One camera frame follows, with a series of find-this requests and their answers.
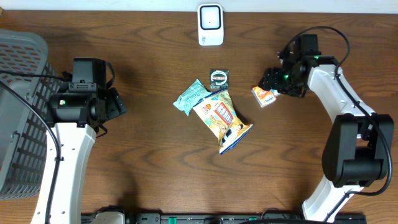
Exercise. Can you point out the dark round-label packet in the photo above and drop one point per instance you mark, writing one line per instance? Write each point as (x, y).
(219, 79)

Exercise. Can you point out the yellow snack bag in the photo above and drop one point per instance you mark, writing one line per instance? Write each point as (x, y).
(218, 113)

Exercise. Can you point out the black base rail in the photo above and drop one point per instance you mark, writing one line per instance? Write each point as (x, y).
(155, 218)

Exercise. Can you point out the teal wet wipes pack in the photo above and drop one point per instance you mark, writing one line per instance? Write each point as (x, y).
(191, 96)

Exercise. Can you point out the white barcode scanner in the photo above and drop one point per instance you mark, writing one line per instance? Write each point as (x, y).
(210, 24)

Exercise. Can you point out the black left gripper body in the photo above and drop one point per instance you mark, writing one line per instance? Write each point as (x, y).
(115, 102)

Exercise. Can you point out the orange tissue pack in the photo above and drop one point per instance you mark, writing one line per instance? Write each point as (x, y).
(264, 98)

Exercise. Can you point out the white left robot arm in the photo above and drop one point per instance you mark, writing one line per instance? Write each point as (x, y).
(75, 115)

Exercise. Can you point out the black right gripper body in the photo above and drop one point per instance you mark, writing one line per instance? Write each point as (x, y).
(283, 79)

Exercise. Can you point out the grey plastic mesh basket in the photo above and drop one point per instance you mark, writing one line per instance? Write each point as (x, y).
(26, 70)

